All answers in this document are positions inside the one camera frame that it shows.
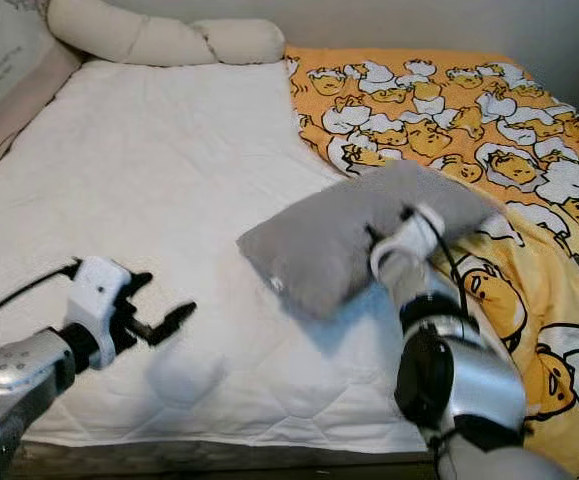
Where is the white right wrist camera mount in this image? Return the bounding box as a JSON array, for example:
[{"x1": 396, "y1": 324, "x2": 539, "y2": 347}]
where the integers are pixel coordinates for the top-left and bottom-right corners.
[{"x1": 369, "y1": 205, "x2": 448, "y2": 286}]

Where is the cream twisted bolster pillow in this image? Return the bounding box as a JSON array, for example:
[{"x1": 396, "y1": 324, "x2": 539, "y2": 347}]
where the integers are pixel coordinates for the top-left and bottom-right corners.
[{"x1": 47, "y1": 0, "x2": 286, "y2": 69}]

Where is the yellow cartoon egg blanket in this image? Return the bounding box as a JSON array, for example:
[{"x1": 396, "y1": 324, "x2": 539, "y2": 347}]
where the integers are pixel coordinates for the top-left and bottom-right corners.
[{"x1": 284, "y1": 45, "x2": 579, "y2": 476}]

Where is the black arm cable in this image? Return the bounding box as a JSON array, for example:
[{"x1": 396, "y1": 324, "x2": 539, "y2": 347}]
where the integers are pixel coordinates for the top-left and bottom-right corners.
[
  {"x1": 0, "y1": 260, "x2": 82, "y2": 331},
  {"x1": 401, "y1": 207, "x2": 480, "y2": 311}
]

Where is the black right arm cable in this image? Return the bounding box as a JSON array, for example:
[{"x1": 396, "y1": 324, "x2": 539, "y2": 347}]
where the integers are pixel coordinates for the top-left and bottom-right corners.
[{"x1": 401, "y1": 207, "x2": 480, "y2": 311}]

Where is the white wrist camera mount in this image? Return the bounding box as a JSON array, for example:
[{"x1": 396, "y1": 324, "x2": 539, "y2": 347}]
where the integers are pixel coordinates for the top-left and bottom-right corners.
[
  {"x1": 369, "y1": 205, "x2": 448, "y2": 286},
  {"x1": 64, "y1": 257, "x2": 135, "y2": 361}
]

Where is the white quilted mattress pad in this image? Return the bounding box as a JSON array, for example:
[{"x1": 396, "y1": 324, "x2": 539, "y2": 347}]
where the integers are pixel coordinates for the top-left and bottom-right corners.
[{"x1": 0, "y1": 60, "x2": 430, "y2": 451}]

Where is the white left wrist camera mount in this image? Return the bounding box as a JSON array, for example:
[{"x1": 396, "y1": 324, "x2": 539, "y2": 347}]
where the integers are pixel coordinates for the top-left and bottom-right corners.
[{"x1": 64, "y1": 257, "x2": 135, "y2": 361}]

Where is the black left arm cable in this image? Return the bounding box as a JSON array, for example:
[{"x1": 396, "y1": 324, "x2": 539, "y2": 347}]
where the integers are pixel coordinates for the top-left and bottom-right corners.
[{"x1": 0, "y1": 260, "x2": 82, "y2": 331}]

